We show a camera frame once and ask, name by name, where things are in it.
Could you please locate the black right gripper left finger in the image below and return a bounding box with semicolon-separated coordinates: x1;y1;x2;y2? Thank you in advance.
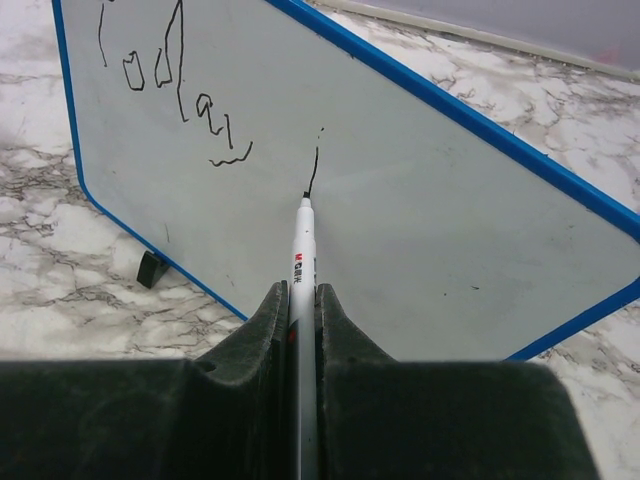
1;282;288;479

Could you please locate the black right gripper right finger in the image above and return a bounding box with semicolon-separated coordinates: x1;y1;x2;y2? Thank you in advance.
315;284;598;479

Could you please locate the white black whiteboard marker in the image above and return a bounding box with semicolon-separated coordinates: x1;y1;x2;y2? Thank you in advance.
289;192;319;479

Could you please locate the blue-framed whiteboard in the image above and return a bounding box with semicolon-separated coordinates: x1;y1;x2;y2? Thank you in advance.
53;1;639;361

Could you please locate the black whiteboard stand foot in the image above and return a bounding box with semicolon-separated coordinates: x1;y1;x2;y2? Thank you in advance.
136;250;170;289

